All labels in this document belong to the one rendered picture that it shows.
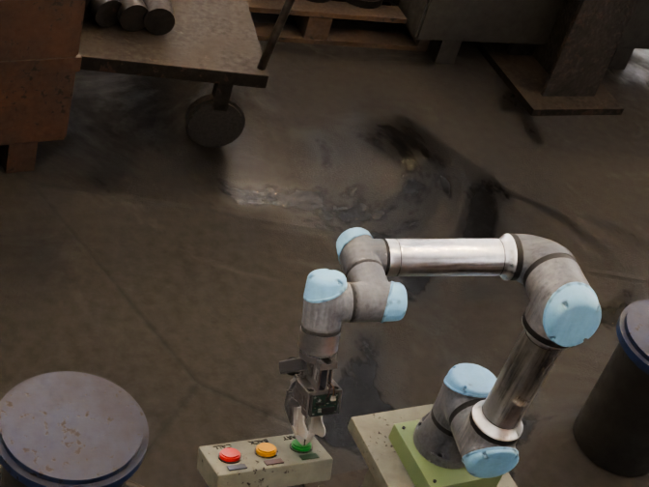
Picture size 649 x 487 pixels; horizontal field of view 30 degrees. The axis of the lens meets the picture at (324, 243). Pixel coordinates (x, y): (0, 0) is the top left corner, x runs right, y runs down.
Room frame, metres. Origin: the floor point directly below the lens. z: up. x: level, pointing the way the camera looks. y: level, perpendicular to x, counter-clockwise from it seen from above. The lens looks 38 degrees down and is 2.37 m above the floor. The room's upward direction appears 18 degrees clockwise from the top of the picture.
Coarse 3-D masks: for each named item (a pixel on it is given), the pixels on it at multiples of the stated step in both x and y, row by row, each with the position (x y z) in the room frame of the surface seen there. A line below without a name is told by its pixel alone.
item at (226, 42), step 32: (96, 0) 3.35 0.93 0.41; (128, 0) 3.39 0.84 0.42; (160, 0) 3.45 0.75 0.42; (192, 0) 3.70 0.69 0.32; (224, 0) 3.77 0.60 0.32; (288, 0) 3.42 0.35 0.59; (96, 32) 3.30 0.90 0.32; (128, 32) 3.37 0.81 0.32; (160, 32) 3.41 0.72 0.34; (192, 32) 3.49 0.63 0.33; (224, 32) 3.56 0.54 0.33; (96, 64) 3.16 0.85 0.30; (128, 64) 3.20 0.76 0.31; (160, 64) 3.24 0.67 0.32; (192, 64) 3.30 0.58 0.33; (224, 64) 3.36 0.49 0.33; (256, 64) 3.43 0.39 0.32; (224, 96) 3.35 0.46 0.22; (192, 128) 3.32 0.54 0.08; (224, 128) 3.36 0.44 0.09
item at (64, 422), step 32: (32, 384) 1.72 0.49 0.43; (64, 384) 1.75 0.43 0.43; (96, 384) 1.78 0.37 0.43; (0, 416) 1.61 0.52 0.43; (32, 416) 1.64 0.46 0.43; (64, 416) 1.67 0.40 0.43; (96, 416) 1.69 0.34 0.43; (128, 416) 1.72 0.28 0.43; (0, 448) 1.55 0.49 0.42; (32, 448) 1.56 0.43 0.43; (64, 448) 1.59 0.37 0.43; (96, 448) 1.61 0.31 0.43; (128, 448) 1.64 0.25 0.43; (32, 480) 1.50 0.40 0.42; (64, 480) 1.52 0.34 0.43; (96, 480) 1.54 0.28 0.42
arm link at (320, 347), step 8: (304, 336) 1.66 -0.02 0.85; (312, 336) 1.66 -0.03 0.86; (336, 336) 1.68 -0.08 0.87; (304, 344) 1.66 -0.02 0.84; (312, 344) 1.65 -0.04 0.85; (320, 344) 1.66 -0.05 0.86; (328, 344) 1.66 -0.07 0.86; (336, 344) 1.68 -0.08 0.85; (304, 352) 1.66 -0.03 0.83; (312, 352) 1.65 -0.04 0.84; (320, 352) 1.65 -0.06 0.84; (328, 352) 1.66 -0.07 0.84
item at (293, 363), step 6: (282, 360) 1.72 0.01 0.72; (288, 360) 1.71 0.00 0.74; (294, 360) 1.69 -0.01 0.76; (300, 360) 1.67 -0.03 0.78; (282, 366) 1.71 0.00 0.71; (288, 366) 1.70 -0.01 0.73; (294, 366) 1.68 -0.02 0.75; (300, 366) 1.67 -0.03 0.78; (306, 366) 1.67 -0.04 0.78; (282, 372) 1.71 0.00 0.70; (288, 372) 1.70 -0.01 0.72; (294, 372) 1.71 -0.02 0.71
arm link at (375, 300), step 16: (352, 272) 1.79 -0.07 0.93; (368, 272) 1.78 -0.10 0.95; (384, 272) 1.82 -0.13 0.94; (352, 288) 1.73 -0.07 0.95; (368, 288) 1.74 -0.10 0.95; (384, 288) 1.75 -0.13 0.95; (400, 288) 1.77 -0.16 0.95; (368, 304) 1.71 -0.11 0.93; (384, 304) 1.73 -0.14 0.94; (400, 304) 1.74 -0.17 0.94; (352, 320) 1.70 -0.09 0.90; (368, 320) 1.71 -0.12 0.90; (384, 320) 1.73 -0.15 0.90
